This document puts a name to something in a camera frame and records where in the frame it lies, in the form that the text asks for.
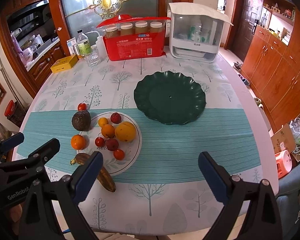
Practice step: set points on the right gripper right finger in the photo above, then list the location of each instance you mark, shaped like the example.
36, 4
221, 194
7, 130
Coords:
262, 220

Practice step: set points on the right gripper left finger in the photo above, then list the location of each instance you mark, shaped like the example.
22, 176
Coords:
39, 219

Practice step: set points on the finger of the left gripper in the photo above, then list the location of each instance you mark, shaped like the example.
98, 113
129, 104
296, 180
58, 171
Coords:
25, 171
12, 142

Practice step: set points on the brown overripe banana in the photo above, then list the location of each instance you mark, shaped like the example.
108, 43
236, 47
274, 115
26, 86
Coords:
103, 177

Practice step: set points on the orange mandarin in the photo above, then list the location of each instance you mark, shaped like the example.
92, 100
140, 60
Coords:
108, 131
78, 142

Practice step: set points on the dark avocado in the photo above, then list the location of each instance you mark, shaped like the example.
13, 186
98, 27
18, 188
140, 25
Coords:
81, 120

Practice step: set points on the cherry tomato plate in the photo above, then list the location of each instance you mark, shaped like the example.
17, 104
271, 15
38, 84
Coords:
119, 154
99, 142

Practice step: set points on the cherry tomato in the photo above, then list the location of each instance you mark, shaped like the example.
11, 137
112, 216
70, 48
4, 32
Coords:
82, 107

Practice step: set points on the red lychee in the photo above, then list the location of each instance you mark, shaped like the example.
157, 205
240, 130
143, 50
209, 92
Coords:
112, 144
115, 118

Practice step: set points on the small yellow kumquat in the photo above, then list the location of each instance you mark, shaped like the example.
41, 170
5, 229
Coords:
103, 121

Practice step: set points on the cherry tomato plate bottom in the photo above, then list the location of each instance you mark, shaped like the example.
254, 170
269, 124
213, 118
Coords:
119, 154

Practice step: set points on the red lychee top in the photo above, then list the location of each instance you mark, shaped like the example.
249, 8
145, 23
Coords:
115, 118

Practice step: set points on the large yellow orange fruit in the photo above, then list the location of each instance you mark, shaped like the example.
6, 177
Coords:
125, 131

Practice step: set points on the person left hand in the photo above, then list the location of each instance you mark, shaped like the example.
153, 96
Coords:
15, 215

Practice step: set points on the pink plastic stool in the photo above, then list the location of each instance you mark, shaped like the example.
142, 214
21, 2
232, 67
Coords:
283, 163

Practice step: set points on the white floral plate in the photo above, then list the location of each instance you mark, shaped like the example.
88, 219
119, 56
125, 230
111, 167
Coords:
132, 149

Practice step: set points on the cardboard box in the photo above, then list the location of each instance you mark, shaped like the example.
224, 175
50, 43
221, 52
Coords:
283, 140

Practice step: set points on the tree pattern tablecloth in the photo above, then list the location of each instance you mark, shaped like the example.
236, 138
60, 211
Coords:
151, 209

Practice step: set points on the yellow box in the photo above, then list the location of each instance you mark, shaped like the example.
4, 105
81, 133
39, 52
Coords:
64, 64

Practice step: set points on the clear drinking glass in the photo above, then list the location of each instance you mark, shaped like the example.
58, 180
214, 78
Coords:
93, 58

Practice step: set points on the green label plastic bottle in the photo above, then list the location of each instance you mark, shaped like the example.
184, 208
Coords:
83, 43

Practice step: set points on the white squeeze bottle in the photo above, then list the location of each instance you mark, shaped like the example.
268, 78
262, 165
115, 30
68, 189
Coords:
95, 38

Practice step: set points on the dark green scalloped plate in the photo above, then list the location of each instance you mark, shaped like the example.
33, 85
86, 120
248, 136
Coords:
170, 98

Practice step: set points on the wooden cabinet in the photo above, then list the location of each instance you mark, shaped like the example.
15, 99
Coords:
272, 64

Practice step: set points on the red jar gift box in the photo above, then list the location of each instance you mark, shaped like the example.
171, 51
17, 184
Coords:
127, 37

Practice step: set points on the white sterilizer appliance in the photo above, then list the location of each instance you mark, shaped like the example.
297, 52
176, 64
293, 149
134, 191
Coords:
195, 31

